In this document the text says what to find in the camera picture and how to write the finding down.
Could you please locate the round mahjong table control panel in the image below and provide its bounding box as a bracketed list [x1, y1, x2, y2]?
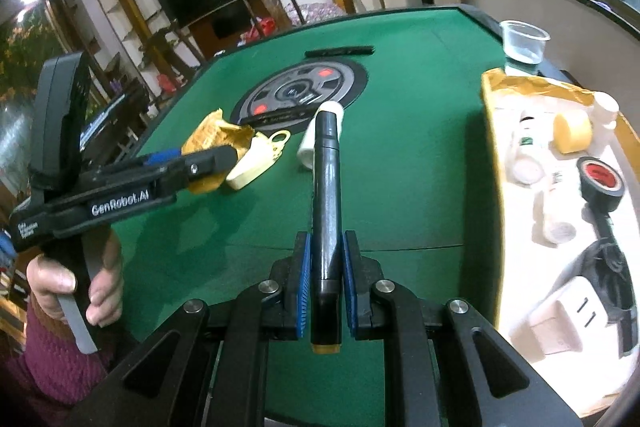
[231, 58, 369, 136]

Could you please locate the small white pill bottle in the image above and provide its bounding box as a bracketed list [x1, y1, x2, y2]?
[590, 91, 620, 143]

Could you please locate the black plastic fan-shaped part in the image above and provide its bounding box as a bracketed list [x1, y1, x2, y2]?
[567, 239, 639, 358]

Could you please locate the maroon sleeve left forearm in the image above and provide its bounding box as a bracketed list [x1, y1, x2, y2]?
[1, 300, 115, 426]

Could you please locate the yellow taped white tray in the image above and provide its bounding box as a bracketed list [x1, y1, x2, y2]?
[480, 68, 639, 417]

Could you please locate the crumpled yellow paper bag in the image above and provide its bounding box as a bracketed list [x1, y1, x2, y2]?
[181, 108, 255, 195]

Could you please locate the red plastic bag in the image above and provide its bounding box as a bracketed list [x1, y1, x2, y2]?
[252, 17, 278, 39]

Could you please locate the white USB charger block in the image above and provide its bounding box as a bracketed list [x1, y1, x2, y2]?
[526, 277, 608, 357]

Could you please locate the cream yellow plastic case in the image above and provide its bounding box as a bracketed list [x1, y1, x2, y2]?
[226, 130, 291, 191]

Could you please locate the black electrical tape roll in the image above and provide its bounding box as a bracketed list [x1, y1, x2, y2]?
[576, 156, 626, 213]

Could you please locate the white bottle red text label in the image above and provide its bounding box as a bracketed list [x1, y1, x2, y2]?
[297, 101, 344, 170]

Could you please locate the white bottle green plant label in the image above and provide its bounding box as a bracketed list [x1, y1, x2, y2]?
[509, 112, 544, 186]

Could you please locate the yellow capped black marker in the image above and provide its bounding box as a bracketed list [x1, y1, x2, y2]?
[310, 138, 343, 355]

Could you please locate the yellow round jar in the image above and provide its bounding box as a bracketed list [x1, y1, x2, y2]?
[553, 108, 592, 155]

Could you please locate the person left hand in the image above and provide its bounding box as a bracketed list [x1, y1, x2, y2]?
[26, 228, 124, 327]

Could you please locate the wooden chair left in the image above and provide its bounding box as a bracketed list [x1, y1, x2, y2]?
[141, 20, 205, 81]

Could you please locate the purple capped black marker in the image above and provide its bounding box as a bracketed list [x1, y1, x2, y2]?
[239, 106, 316, 128]

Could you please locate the clear plastic water cup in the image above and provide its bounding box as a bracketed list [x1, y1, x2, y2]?
[500, 20, 550, 76]

